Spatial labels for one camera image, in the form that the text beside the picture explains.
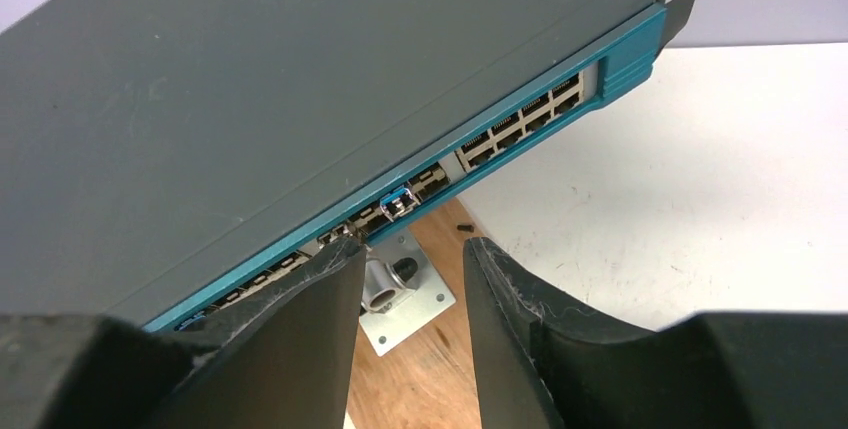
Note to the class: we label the wooden base board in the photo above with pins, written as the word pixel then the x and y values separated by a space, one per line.
pixel 428 380

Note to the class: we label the teal grey network switch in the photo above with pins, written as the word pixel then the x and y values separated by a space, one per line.
pixel 156 155

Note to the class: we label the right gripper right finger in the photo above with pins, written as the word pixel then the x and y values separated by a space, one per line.
pixel 532 345

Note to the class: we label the metal switch mounting stand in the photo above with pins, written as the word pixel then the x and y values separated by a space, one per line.
pixel 402 292

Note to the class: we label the blue tab transceiver module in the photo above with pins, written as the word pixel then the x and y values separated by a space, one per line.
pixel 398 203

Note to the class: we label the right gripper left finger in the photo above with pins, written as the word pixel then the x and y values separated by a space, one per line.
pixel 281 358

